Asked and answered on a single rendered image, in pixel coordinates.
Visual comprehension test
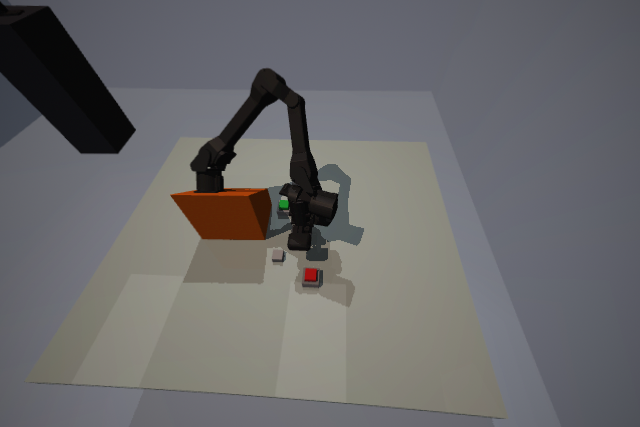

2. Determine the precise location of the red button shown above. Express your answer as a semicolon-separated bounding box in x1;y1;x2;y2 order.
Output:
302;267;320;288

